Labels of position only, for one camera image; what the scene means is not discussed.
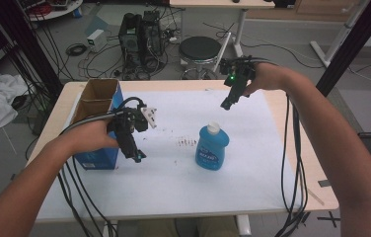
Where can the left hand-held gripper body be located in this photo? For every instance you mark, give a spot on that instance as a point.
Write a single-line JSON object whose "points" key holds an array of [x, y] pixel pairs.
{"points": [[129, 126]]}

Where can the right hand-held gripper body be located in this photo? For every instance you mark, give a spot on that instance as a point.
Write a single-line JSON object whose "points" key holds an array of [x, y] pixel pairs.
{"points": [[239, 74]]}

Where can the blue cardboard box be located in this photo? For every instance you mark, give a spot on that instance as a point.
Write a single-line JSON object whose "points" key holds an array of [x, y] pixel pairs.
{"points": [[99, 95]]}

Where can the blue bottle with white cap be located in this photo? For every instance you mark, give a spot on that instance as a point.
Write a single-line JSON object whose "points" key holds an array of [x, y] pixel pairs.
{"points": [[211, 148]]}

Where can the person's right hand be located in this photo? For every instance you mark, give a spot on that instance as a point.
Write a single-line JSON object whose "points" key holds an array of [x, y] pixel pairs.
{"points": [[267, 77]]}

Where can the person's left hand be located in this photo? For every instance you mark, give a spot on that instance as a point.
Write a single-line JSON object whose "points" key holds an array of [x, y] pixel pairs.
{"points": [[89, 136]]}

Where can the black round stool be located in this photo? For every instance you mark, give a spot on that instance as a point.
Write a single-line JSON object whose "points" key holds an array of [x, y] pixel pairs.
{"points": [[200, 49]]}

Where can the wooden desk with white legs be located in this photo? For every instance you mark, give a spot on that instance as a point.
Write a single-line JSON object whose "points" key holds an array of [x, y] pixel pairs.
{"points": [[219, 3]]}

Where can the small white device box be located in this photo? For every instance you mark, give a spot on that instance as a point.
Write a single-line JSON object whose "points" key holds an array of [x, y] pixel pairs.
{"points": [[96, 40]]}

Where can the black open computer tower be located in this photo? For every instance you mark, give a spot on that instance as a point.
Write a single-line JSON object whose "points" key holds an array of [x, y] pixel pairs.
{"points": [[152, 36]]}

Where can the grey floor mat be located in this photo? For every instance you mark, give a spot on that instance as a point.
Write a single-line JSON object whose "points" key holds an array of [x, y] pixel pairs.
{"points": [[348, 112]]}

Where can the black metal pillar with base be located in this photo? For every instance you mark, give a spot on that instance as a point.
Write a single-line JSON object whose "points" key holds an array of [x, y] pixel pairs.
{"points": [[354, 42]]}

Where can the grey tape piece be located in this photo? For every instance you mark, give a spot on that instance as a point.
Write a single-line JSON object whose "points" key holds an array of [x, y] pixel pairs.
{"points": [[324, 183]]}

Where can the white table leg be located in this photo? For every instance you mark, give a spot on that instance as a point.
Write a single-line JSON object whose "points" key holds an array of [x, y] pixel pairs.
{"points": [[243, 227]]}

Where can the round white table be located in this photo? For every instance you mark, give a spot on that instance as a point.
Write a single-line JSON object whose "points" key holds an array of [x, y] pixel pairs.
{"points": [[58, 11]]}

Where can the black tape cross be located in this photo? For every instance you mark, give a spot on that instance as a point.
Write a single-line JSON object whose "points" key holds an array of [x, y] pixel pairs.
{"points": [[331, 219]]}

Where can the white desk frame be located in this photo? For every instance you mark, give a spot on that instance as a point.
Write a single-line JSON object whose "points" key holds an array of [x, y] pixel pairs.
{"points": [[334, 42]]}

